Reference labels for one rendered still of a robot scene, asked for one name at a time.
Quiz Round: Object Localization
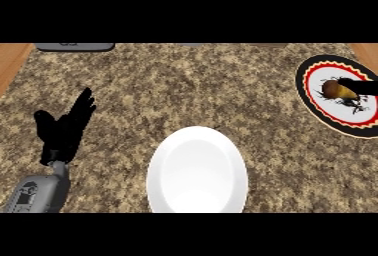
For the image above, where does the brown yellow pear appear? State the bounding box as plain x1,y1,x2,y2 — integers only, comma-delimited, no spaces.
321,79,359,100

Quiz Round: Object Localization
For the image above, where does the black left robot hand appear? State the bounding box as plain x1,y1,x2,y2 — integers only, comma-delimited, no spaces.
33,87,99,167

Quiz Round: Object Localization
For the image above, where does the black red patterned plate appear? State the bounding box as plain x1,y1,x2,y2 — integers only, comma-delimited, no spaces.
294,54,378,140

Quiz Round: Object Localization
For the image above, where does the grey flat appliance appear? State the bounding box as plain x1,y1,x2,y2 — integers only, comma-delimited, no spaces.
34,42,117,53

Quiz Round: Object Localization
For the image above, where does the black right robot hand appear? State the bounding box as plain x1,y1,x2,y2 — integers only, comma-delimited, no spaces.
337,77,378,97

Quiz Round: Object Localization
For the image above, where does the plain white plate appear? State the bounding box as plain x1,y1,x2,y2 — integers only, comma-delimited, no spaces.
145,125,250,214

